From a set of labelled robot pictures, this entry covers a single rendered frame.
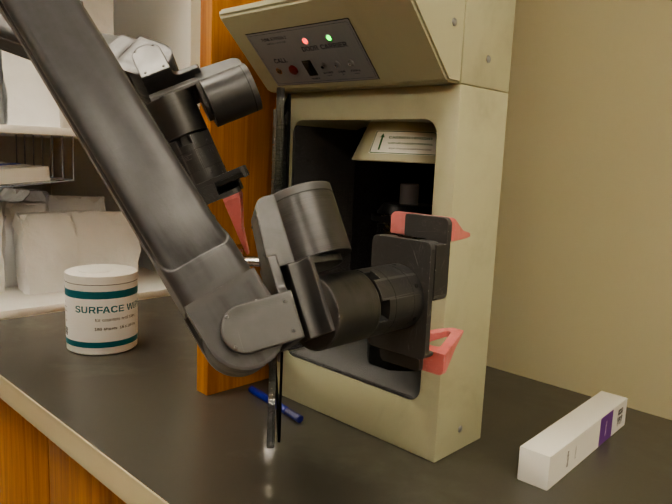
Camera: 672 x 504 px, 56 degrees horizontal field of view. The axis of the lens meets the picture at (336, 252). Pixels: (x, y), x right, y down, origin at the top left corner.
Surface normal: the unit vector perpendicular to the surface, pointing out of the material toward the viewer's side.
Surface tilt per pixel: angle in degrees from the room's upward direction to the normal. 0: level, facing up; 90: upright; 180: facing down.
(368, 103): 90
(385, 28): 135
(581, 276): 90
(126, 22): 90
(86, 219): 46
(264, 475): 0
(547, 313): 90
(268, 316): 66
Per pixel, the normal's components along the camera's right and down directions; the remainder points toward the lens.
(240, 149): 0.72, 0.14
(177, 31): -0.70, 0.08
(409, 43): -0.52, 0.76
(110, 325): 0.50, 0.16
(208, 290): 0.18, -0.23
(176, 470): 0.04, -0.99
